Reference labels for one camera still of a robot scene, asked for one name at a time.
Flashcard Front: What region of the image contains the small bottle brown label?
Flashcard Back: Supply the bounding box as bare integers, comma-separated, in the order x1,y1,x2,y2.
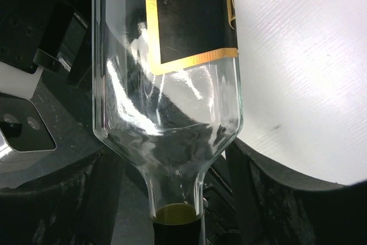
92,0,243,244

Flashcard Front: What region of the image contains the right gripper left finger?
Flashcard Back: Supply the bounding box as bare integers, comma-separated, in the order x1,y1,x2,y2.
1,149,126,244

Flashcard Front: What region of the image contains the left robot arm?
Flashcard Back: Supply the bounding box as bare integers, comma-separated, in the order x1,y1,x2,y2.
1,0,243,244

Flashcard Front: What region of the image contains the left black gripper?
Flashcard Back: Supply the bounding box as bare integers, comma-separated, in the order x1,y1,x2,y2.
28,55,236,245

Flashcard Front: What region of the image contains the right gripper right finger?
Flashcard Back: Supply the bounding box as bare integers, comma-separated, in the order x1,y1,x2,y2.
226,139,366,244

